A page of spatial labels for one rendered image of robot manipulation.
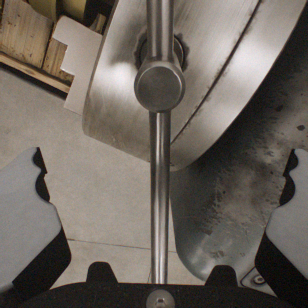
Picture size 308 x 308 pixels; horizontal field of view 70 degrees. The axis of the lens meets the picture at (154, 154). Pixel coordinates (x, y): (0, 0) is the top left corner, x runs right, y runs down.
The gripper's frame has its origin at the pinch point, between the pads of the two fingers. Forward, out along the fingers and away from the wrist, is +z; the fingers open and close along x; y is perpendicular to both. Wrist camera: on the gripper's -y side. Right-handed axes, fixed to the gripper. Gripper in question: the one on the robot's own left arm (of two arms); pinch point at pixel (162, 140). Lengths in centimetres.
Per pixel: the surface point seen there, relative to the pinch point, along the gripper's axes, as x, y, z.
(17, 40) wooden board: -31, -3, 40
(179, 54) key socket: 1.2, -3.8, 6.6
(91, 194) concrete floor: -55, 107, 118
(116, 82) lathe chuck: -3.8, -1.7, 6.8
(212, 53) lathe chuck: 3.6, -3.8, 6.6
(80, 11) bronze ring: -9.9, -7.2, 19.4
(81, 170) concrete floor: -59, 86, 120
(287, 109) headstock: 11.0, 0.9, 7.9
